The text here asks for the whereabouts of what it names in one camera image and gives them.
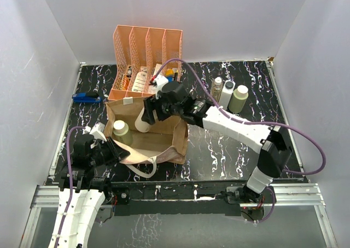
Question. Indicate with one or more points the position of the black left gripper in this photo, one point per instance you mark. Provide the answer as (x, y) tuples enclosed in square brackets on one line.
[(117, 152)]

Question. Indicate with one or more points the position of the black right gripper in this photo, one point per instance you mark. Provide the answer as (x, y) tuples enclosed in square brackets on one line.
[(149, 104)]

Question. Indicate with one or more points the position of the green bottle beige cap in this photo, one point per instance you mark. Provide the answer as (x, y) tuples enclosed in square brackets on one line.
[(238, 99), (141, 125), (122, 132)]

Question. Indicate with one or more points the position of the brown canvas tote bag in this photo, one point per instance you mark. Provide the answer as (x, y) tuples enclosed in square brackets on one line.
[(165, 141)]

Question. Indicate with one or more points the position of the clear bottle amber liquid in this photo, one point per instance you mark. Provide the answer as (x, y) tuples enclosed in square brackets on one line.
[(216, 88)]

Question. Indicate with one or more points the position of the white bottle dark grey cap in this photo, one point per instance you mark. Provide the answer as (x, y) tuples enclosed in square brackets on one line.
[(226, 94)]

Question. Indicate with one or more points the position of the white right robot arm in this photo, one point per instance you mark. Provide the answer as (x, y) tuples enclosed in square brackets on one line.
[(270, 142)]

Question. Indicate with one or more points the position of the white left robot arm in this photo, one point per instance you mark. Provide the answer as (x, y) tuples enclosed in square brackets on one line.
[(81, 192)]

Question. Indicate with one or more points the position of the white medicine box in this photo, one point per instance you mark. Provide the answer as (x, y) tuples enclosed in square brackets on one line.
[(140, 82)]

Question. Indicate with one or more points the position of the orange items in organizer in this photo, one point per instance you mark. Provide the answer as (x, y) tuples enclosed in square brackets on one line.
[(125, 78)]

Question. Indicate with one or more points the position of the yellow blue small boxes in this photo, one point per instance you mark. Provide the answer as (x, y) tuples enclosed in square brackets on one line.
[(172, 74)]

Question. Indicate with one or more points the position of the white red small box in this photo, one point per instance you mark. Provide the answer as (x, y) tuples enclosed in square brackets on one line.
[(156, 70)]

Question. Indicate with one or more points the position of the blue stapler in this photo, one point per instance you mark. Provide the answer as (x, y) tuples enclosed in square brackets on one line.
[(89, 97)]

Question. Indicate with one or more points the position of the pink plastic file organizer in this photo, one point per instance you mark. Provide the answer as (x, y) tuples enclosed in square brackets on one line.
[(142, 48)]

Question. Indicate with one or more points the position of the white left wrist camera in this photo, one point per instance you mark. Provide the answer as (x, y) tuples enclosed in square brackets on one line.
[(96, 131)]

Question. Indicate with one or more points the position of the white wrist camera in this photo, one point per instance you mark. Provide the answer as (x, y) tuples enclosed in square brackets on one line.
[(96, 131), (156, 84)]

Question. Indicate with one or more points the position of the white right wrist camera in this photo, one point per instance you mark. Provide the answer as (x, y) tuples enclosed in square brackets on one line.
[(156, 84)]

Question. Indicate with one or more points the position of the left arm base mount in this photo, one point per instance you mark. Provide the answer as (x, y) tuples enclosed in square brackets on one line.
[(117, 196)]

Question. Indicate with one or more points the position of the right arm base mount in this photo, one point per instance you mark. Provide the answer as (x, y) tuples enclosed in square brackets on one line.
[(245, 196)]

